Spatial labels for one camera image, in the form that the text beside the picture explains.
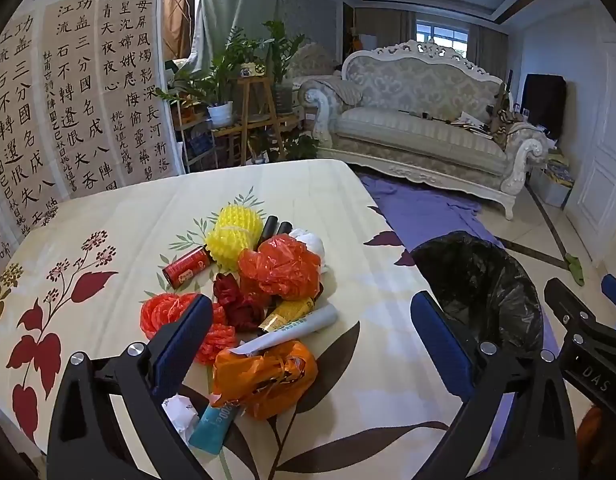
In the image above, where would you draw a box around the green floor rag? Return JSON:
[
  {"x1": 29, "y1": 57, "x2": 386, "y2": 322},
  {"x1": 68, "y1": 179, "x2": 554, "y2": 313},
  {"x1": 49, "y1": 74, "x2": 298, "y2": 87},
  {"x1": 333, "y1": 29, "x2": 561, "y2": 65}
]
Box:
[{"x1": 564, "y1": 255, "x2": 586, "y2": 287}]

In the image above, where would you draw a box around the storage box with cloth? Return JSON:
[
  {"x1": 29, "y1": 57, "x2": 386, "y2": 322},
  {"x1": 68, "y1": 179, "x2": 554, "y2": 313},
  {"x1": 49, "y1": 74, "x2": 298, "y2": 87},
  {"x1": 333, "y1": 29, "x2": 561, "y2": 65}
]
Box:
[{"x1": 530, "y1": 152, "x2": 574, "y2": 208}]

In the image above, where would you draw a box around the dark red crumpled bag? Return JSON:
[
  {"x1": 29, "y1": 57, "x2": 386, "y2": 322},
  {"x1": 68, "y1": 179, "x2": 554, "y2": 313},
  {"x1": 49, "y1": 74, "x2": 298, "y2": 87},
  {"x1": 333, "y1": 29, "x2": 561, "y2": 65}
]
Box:
[{"x1": 213, "y1": 272, "x2": 266, "y2": 332}]

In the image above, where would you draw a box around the ornate white sofa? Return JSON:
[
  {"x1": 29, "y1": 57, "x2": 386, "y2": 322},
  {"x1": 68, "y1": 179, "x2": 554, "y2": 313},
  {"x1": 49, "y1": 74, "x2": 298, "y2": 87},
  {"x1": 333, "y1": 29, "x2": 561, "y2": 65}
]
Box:
[{"x1": 298, "y1": 40, "x2": 551, "y2": 221}]

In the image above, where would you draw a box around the white rolled paper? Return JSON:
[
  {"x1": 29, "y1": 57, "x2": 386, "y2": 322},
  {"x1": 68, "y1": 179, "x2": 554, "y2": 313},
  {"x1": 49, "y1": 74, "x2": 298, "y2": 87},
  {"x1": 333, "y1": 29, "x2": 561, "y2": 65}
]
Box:
[{"x1": 235, "y1": 304, "x2": 339, "y2": 356}]

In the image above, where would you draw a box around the green plant in white pot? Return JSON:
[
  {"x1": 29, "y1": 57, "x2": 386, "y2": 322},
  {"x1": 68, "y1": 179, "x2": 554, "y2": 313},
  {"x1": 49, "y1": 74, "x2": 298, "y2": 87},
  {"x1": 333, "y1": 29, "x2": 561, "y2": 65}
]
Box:
[{"x1": 158, "y1": 35, "x2": 249, "y2": 128}]

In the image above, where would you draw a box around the white plastic bag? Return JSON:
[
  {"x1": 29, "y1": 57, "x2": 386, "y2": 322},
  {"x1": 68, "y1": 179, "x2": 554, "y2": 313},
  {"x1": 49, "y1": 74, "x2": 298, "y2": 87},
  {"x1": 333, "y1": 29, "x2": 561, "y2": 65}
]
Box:
[{"x1": 288, "y1": 228, "x2": 329, "y2": 276}]

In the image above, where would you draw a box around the crumpled white paper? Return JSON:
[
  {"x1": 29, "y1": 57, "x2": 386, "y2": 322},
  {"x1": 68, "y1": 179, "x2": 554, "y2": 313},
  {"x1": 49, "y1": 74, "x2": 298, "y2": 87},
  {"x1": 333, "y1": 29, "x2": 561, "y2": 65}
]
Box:
[{"x1": 161, "y1": 394, "x2": 201, "y2": 443}]

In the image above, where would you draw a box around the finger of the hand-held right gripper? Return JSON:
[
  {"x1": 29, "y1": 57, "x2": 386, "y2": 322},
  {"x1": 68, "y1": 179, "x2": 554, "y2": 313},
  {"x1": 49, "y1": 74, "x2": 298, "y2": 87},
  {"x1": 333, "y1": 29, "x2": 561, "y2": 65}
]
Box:
[
  {"x1": 544, "y1": 277, "x2": 596, "y2": 341},
  {"x1": 602, "y1": 274, "x2": 616, "y2": 318}
]

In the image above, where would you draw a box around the orange plastic bag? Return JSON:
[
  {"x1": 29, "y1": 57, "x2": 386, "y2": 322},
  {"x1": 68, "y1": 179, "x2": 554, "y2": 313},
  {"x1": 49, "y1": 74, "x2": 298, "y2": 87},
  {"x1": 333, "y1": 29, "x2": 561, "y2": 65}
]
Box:
[{"x1": 210, "y1": 340, "x2": 319, "y2": 421}]

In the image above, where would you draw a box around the small leafy floor plant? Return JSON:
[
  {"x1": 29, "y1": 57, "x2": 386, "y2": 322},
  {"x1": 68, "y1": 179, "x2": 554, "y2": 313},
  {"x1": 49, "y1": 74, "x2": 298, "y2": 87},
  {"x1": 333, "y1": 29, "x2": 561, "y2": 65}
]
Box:
[{"x1": 283, "y1": 132, "x2": 321, "y2": 161}]

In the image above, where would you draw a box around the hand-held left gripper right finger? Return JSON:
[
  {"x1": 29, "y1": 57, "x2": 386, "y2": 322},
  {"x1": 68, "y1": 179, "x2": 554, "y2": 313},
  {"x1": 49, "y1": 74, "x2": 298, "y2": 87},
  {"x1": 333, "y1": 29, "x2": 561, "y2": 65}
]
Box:
[{"x1": 408, "y1": 290, "x2": 579, "y2": 480}]

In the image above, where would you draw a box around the white door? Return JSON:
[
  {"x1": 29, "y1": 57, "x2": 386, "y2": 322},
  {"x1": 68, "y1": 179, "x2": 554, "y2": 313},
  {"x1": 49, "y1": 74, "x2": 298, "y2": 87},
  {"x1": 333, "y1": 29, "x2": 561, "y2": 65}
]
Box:
[{"x1": 563, "y1": 35, "x2": 616, "y2": 261}]

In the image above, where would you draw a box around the beige throw blanket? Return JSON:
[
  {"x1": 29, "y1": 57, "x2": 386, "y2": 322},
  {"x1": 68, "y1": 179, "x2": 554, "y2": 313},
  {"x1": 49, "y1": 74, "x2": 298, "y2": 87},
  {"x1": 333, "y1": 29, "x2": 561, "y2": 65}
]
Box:
[{"x1": 330, "y1": 76, "x2": 363, "y2": 107}]

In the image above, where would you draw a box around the black television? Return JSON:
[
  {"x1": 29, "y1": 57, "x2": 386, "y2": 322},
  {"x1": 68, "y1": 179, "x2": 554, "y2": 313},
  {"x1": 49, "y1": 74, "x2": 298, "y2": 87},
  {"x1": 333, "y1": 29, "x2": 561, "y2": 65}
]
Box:
[{"x1": 522, "y1": 74, "x2": 568, "y2": 133}]

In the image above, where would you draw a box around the red foam fruit net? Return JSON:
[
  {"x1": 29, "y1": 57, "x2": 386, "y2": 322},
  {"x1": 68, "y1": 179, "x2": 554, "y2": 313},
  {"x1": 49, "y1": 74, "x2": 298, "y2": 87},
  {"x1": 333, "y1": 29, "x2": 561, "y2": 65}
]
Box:
[
  {"x1": 195, "y1": 304, "x2": 237, "y2": 366},
  {"x1": 140, "y1": 292, "x2": 201, "y2": 341}
]

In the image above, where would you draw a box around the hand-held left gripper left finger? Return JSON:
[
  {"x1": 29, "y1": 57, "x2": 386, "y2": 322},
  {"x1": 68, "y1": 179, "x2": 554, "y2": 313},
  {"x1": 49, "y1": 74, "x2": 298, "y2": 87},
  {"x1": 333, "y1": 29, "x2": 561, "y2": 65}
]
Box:
[{"x1": 46, "y1": 294, "x2": 215, "y2": 480}]

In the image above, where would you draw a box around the purple floor cloth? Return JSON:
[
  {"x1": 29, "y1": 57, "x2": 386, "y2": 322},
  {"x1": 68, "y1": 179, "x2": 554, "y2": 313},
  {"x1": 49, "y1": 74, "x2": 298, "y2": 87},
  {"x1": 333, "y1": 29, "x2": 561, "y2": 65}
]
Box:
[{"x1": 358, "y1": 170, "x2": 509, "y2": 261}]

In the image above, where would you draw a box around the brown window curtain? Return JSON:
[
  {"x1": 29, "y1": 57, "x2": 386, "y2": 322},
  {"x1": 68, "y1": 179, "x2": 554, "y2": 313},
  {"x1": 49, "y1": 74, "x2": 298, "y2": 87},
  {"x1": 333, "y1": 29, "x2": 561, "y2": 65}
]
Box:
[{"x1": 475, "y1": 25, "x2": 509, "y2": 76}]

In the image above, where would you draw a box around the calligraphy paper screen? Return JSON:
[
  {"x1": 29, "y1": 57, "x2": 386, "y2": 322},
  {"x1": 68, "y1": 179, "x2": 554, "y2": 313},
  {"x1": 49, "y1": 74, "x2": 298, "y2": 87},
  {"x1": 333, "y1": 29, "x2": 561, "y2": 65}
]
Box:
[{"x1": 0, "y1": 0, "x2": 181, "y2": 281}]

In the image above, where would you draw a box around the floral tablecloth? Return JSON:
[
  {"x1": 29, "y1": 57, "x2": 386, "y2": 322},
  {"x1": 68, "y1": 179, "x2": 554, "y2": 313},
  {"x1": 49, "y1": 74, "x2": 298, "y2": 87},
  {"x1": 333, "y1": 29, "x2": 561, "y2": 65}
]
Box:
[{"x1": 0, "y1": 159, "x2": 494, "y2": 480}]

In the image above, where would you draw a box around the window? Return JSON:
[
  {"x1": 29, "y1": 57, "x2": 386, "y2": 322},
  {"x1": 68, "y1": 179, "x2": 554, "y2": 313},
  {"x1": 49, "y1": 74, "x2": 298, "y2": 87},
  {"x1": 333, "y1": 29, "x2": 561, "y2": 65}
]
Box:
[{"x1": 417, "y1": 20, "x2": 471, "y2": 58}]

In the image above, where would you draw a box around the tiger print cloth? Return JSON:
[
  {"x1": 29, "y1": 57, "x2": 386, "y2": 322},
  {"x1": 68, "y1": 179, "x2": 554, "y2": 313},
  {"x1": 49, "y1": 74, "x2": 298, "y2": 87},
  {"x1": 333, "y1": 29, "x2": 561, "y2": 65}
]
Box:
[{"x1": 488, "y1": 105, "x2": 531, "y2": 148}]

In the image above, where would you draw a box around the blue box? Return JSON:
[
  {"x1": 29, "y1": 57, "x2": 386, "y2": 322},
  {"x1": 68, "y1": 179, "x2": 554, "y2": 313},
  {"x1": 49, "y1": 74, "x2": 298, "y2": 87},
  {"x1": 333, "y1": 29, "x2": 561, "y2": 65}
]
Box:
[{"x1": 188, "y1": 127, "x2": 213, "y2": 158}]

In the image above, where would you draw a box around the wooden plant stand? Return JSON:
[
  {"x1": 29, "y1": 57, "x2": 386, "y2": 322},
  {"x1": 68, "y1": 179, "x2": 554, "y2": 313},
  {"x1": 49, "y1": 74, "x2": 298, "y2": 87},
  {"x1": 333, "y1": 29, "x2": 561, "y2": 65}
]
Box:
[{"x1": 235, "y1": 76, "x2": 283, "y2": 161}]

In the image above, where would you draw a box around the tall green potted plant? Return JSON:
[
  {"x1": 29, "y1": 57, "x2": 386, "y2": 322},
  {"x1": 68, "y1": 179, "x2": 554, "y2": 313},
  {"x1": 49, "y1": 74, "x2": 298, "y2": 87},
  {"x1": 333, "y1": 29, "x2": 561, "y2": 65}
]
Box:
[{"x1": 263, "y1": 20, "x2": 306, "y2": 116}]

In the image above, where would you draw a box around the gold bottle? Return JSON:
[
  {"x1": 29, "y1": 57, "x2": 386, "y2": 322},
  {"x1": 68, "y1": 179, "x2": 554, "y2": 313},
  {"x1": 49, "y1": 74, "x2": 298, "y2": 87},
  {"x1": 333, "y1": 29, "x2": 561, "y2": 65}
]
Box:
[{"x1": 258, "y1": 299, "x2": 316, "y2": 337}]

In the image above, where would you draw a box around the red-orange plastic bag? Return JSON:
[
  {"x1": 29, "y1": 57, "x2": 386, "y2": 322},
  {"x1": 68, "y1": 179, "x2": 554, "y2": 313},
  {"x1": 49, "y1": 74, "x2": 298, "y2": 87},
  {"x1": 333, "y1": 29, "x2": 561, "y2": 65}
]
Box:
[{"x1": 238, "y1": 234, "x2": 323, "y2": 306}]

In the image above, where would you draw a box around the yellow foam fruit net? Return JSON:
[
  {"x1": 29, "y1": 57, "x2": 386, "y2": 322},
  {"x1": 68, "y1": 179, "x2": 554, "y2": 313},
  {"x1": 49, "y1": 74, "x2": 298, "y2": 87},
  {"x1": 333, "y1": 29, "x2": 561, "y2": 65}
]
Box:
[{"x1": 205, "y1": 203, "x2": 263, "y2": 271}]

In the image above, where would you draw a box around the teal squeeze tube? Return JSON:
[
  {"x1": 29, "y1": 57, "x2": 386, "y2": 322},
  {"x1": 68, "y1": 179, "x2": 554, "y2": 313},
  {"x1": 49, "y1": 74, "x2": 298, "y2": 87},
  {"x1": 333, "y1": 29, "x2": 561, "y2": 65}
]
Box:
[{"x1": 189, "y1": 400, "x2": 243, "y2": 456}]

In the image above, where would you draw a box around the red cylindrical can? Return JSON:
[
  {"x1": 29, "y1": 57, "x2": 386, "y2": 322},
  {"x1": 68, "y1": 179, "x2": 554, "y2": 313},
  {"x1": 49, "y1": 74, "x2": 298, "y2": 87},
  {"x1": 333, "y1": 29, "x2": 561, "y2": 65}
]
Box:
[{"x1": 163, "y1": 246, "x2": 212, "y2": 289}]

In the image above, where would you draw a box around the grey-green curtain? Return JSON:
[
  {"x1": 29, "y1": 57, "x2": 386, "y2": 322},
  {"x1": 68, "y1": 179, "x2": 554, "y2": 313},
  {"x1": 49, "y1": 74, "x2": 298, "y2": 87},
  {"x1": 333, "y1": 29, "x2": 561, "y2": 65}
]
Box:
[{"x1": 188, "y1": 0, "x2": 283, "y2": 76}]

